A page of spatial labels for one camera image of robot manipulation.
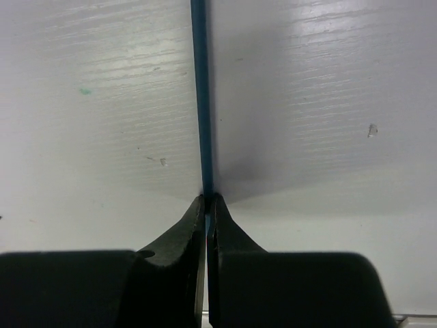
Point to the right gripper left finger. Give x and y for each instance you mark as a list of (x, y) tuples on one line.
[(160, 285)]

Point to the dark blue chopstick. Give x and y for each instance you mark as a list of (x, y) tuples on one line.
[(200, 52)]

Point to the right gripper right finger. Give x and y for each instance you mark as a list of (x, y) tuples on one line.
[(251, 287)]

